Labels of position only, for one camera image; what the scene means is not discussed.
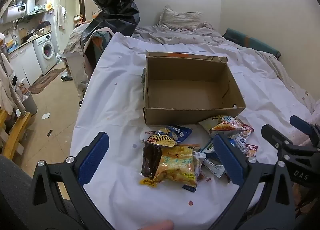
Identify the brown floor rug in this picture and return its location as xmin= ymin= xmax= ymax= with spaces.
xmin=27 ymin=68 xmax=66 ymax=95

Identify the teal rolled mat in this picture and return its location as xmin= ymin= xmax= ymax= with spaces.
xmin=222 ymin=27 xmax=282 ymax=59

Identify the brown cardboard box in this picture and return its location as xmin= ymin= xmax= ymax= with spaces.
xmin=143 ymin=50 xmax=247 ymax=125

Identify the yellow chip snack packet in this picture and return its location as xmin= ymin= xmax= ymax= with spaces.
xmin=153 ymin=145 xmax=202 ymax=188

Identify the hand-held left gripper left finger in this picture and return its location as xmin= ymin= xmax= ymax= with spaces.
xmin=31 ymin=131 xmax=118 ymax=230

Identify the grey trash bin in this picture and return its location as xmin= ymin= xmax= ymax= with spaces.
xmin=21 ymin=91 xmax=38 ymax=115

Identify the white water heater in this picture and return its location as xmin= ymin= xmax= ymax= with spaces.
xmin=5 ymin=0 xmax=37 ymax=19

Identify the white washing machine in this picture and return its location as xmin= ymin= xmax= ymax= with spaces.
xmin=32 ymin=32 xmax=58 ymax=75

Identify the white kitchen cabinet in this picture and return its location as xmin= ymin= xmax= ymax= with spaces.
xmin=7 ymin=42 xmax=43 ymax=87

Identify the yellow wooden chair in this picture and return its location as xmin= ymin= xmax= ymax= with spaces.
xmin=0 ymin=109 xmax=32 ymax=160

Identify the pile of clothes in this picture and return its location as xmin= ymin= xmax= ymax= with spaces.
xmin=62 ymin=24 xmax=113 ymax=75

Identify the white blue nut packet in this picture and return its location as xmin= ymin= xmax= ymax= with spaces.
xmin=231 ymin=130 xmax=258 ymax=158

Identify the white red chip packet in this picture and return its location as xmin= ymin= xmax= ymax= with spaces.
xmin=199 ymin=116 xmax=254 ymax=141

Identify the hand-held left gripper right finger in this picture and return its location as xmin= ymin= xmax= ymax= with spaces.
xmin=212 ymin=132 xmax=300 ymax=230

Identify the blue cartoon snack packet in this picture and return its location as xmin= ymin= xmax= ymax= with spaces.
xmin=144 ymin=125 xmax=193 ymax=148

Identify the white hanging cloth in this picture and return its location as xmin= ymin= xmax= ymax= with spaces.
xmin=0 ymin=52 xmax=25 ymax=115

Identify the person's left hand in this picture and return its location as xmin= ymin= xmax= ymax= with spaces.
xmin=139 ymin=220 xmax=175 ymax=230

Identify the white hanging towel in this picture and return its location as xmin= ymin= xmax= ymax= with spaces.
xmin=56 ymin=5 xmax=67 ymax=30

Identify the floral pillow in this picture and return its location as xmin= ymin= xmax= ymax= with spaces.
xmin=159 ymin=5 xmax=202 ymax=30

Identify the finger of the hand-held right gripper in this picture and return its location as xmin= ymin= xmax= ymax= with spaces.
xmin=261 ymin=124 xmax=320 ymax=187
xmin=289 ymin=114 xmax=320 ymax=144

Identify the dark meat snack packet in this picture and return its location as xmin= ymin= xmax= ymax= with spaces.
xmin=139 ymin=142 xmax=163 ymax=188

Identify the blue white snack packet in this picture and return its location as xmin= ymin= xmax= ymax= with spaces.
xmin=200 ymin=139 xmax=218 ymax=160

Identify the white bed sheet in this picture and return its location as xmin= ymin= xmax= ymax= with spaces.
xmin=70 ymin=31 xmax=313 ymax=230

